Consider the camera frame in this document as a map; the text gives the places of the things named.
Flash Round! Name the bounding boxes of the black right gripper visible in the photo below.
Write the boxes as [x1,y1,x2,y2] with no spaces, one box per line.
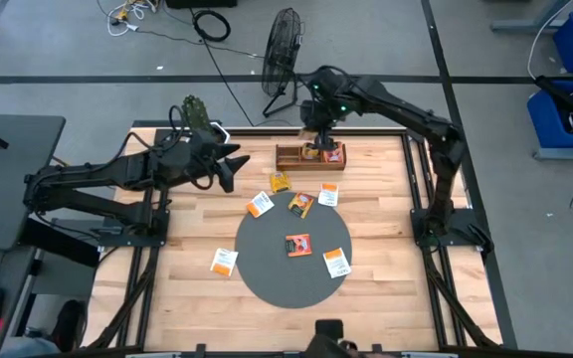
[299,95,342,153]

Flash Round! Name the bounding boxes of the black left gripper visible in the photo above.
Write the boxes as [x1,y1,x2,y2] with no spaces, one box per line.
[181,129,252,194]

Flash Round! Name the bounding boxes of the red tea packet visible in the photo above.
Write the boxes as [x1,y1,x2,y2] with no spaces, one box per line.
[323,143,345,164]
[285,233,313,259]

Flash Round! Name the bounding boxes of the white orange tea packet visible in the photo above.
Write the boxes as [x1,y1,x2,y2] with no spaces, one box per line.
[209,248,240,277]
[245,190,276,219]
[317,182,340,208]
[322,247,353,279]

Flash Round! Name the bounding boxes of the yellow tea packet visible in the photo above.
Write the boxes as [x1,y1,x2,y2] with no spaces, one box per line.
[269,171,292,194]

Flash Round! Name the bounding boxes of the wooden tea organizer box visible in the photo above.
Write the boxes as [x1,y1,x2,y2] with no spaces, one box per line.
[275,142,347,173]

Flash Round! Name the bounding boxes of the green cactus in white pot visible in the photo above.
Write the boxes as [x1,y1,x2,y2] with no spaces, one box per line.
[181,93,232,146]

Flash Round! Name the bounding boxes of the black floor fan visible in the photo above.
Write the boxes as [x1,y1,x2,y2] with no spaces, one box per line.
[260,6,306,119]

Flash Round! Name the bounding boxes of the grey round mat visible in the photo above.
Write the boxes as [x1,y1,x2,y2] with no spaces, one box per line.
[235,191,353,309]

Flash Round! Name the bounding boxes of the black computer box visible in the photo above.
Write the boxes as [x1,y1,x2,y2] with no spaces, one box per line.
[165,0,239,9]

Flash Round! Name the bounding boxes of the black desk crossbar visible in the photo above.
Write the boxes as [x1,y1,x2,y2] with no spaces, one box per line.
[17,217,101,269]

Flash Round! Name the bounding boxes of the grey metal stand foot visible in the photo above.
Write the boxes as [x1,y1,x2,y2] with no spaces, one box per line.
[489,0,573,34]

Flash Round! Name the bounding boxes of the dark desk top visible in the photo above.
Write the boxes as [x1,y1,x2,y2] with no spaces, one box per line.
[0,109,67,250]

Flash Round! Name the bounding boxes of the person's foot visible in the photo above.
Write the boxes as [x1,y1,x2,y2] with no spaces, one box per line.
[50,298,88,353]

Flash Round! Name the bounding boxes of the black diagonal bar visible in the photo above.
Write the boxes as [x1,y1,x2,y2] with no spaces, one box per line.
[534,74,573,129]

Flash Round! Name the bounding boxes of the person's leg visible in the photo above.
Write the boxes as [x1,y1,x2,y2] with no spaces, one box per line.
[0,335,64,358]

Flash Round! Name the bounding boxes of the black table edge rail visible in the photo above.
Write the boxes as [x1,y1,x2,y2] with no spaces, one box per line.
[130,118,420,138]

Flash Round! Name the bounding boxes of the long black floor cable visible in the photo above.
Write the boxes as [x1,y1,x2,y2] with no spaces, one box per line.
[199,38,258,128]

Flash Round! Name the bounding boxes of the thin black floor cable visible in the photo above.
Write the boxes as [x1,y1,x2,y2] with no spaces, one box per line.
[131,27,267,60]

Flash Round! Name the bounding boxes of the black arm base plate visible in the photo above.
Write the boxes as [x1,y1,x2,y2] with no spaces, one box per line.
[410,207,484,248]
[97,208,171,249]

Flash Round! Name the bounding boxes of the coiled black cable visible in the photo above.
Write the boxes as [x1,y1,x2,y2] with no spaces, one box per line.
[191,8,233,43]

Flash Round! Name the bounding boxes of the white yellow cable bundle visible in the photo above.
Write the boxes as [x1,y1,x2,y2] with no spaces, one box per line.
[95,0,161,38]

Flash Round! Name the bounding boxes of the black cable clump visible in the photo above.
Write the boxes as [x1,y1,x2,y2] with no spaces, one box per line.
[465,223,496,263]

